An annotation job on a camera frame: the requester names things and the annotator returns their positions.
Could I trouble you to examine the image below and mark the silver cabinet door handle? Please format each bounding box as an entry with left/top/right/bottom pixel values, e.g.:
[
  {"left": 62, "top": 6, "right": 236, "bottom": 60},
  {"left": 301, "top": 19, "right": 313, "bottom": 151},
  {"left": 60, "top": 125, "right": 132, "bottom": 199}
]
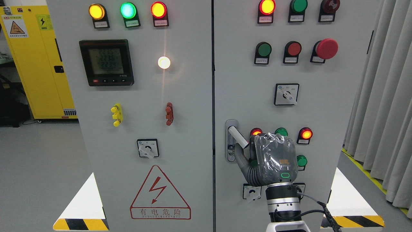
[{"left": 225, "top": 119, "right": 249, "bottom": 162}]

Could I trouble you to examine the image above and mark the grey left cabinet door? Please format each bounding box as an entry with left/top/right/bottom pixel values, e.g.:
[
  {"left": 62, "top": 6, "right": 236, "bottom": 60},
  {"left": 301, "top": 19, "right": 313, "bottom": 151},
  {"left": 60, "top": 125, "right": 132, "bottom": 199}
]
[{"left": 47, "top": 0, "right": 213, "bottom": 232}]

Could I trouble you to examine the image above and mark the grey cabinet door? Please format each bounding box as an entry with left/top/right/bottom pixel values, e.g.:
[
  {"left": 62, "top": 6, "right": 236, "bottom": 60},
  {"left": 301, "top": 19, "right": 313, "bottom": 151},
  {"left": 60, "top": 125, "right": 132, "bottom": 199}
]
[
  {"left": 214, "top": 0, "right": 383, "bottom": 232},
  {"left": 47, "top": 0, "right": 213, "bottom": 232}
]

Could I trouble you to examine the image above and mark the grey right cabinet door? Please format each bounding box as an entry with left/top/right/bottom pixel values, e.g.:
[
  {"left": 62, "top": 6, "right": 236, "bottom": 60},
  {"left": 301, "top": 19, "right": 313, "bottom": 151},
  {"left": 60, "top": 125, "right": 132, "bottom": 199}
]
[{"left": 214, "top": 0, "right": 383, "bottom": 232}]

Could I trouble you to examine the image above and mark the red terminal connector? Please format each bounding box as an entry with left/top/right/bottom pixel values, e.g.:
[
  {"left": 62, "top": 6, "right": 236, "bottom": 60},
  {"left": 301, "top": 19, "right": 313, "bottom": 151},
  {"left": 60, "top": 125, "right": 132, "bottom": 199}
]
[{"left": 165, "top": 102, "right": 174, "bottom": 126}]

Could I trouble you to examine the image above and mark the red lit indicator middle left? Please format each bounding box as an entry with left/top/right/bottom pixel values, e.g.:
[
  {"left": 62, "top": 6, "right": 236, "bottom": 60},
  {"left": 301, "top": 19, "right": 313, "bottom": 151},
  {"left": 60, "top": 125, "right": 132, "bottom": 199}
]
[{"left": 250, "top": 128, "right": 263, "bottom": 136}]

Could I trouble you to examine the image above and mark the white lit indicator light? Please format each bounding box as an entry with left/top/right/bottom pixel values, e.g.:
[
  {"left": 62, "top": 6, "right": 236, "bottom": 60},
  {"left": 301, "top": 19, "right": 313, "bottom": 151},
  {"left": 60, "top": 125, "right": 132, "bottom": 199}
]
[{"left": 157, "top": 56, "right": 171, "bottom": 70}]

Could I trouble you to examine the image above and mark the green indicator middle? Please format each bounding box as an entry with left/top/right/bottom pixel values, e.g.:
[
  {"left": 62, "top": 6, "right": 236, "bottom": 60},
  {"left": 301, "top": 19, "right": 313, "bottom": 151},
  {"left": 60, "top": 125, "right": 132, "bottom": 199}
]
[{"left": 275, "top": 127, "right": 288, "bottom": 136}]

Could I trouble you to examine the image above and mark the green push button upper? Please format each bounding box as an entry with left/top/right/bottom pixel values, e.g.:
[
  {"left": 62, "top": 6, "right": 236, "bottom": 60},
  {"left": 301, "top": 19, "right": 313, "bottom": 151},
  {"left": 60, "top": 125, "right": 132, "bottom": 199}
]
[{"left": 254, "top": 42, "right": 272, "bottom": 65}]

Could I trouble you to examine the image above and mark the green push button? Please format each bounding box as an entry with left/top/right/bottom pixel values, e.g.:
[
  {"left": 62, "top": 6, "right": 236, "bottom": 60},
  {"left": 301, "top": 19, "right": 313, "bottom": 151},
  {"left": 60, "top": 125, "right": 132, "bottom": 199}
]
[
  {"left": 297, "top": 155, "right": 308, "bottom": 171},
  {"left": 254, "top": 42, "right": 272, "bottom": 65}
]

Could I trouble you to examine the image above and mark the yellow terminal connector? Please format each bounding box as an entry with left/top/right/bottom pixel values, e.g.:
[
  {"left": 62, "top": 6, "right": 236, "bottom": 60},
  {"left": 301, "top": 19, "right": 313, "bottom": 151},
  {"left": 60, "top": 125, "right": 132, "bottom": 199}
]
[{"left": 111, "top": 103, "right": 123, "bottom": 127}]

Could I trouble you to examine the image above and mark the red electric hazard sign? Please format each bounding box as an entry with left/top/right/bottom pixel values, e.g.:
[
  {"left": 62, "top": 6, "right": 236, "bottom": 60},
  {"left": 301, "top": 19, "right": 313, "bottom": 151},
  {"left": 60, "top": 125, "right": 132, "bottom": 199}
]
[{"left": 130, "top": 165, "right": 192, "bottom": 220}]

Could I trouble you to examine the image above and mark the red lit indicator middle right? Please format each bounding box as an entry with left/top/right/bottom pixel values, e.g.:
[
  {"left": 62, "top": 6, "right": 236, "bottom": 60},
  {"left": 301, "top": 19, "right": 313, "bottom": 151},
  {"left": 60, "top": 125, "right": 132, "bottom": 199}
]
[{"left": 297, "top": 127, "right": 313, "bottom": 144}]

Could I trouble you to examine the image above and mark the green push button lower right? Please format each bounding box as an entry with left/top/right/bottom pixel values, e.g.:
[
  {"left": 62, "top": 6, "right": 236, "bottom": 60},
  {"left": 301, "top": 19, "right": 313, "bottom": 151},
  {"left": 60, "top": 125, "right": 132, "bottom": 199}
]
[{"left": 297, "top": 155, "right": 308, "bottom": 171}]

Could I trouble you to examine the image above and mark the red push button upper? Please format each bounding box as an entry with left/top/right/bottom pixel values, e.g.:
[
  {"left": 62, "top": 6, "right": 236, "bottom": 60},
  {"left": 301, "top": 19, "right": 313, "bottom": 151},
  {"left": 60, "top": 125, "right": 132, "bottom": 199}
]
[{"left": 283, "top": 41, "right": 302, "bottom": 64}]

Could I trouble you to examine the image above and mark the black digital power meter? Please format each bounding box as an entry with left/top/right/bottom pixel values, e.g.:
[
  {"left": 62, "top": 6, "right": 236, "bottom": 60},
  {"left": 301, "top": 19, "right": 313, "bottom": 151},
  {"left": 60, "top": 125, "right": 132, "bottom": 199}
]
[{"left": 79, "top": 39, "right": 135, "bottom": 87}]

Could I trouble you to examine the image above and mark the red lit indicator light left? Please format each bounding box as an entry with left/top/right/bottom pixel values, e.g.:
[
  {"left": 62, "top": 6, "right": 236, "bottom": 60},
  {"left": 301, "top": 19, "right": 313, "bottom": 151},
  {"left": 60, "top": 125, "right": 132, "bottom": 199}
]
[{"left": 151, "top": 1, "right": 169, "bottom": 27}]

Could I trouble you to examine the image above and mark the red lit indicator top right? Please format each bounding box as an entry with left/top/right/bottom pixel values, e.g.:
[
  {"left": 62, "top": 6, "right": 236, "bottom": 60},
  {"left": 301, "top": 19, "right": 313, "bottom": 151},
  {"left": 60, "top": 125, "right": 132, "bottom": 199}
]
[{"left": 257, "top": 0, "right": 276, "bottom": 24}]

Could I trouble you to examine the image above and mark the green lit indicator light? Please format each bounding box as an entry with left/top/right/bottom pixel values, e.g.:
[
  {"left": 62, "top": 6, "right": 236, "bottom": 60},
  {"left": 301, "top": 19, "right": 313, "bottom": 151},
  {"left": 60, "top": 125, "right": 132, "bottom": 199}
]
[{"left": 120, "top": 2, "right": 140, "bottom": 28}]

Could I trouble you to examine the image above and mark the green indicator top right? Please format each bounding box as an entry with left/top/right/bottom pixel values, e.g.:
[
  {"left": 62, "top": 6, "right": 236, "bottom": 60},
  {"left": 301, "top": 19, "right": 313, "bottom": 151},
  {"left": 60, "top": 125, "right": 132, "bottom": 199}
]
[{"left": 288, "top": 0, "right": 308, "bottom": 23}]

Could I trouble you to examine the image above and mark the red emergency stop button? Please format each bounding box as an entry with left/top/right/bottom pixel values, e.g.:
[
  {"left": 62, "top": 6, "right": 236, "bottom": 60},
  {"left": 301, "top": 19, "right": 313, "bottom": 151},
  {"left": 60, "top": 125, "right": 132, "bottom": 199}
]
[{"left": 310, "top": 38, "right": 339, "bottom": 63}]

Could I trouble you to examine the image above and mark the yellow indicator light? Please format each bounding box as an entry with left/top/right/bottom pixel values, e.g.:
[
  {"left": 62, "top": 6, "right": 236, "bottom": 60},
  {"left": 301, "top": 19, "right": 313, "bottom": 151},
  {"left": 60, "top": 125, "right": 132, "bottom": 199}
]
[{"left": 89, "top": 3, "right": 109, "bottom": 28}]

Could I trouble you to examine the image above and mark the dark red buzzer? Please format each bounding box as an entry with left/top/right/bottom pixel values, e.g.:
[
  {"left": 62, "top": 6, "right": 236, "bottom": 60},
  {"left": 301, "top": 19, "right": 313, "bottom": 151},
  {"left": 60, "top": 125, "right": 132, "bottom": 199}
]
[{"left": 318, "top": 0, "right": 340, "bottom": 23}]

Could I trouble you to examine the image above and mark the grey curtain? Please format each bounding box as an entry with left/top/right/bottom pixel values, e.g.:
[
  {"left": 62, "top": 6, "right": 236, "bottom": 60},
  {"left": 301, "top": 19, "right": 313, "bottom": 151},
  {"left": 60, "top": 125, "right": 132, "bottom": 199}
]
[{"left": 344, "top": 0, "right": 412, "bottom": 218}]

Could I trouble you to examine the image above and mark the yellow safety cabinet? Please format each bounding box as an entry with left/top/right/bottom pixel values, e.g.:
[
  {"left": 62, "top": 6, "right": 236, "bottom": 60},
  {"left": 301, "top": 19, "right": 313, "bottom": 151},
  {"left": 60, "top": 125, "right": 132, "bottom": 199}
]
[{"left": 1, "top": 5, "right": 78, "bottom": 121}]

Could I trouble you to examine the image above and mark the left door selector switch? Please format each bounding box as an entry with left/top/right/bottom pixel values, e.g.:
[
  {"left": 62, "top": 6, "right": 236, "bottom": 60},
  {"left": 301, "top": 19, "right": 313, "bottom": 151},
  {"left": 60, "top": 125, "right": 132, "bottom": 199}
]
[{"left": 136, "top": 139, "right": 160, "bottom": 159}]

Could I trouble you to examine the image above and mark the upper right selector switch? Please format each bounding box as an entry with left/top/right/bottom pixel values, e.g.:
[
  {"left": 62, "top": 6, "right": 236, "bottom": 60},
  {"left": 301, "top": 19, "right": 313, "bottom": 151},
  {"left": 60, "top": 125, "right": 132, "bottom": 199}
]
[{"left": 274, "top": 83, "right": 300, "bottom": 106}]

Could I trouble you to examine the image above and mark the lower white selector switch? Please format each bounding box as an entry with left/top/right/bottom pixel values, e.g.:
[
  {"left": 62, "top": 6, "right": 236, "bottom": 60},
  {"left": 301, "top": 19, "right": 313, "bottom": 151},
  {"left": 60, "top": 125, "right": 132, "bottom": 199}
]
[{"left": 242, "top": 183, "right": 265, "bottom": 204}]

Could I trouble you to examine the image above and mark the black key selector switch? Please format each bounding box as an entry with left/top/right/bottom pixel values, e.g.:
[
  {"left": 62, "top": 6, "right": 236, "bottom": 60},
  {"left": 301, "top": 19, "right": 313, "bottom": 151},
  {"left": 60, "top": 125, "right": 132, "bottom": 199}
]
[{"left": 293, "top": 183, "right": 306, "bottom": 199}]

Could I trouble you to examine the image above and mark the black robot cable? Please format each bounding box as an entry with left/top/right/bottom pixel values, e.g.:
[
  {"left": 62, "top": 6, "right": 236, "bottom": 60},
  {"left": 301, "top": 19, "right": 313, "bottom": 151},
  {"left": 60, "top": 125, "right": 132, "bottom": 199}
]
[{"left": 274, "top": 192, "right": 342, "bottom": 232}]

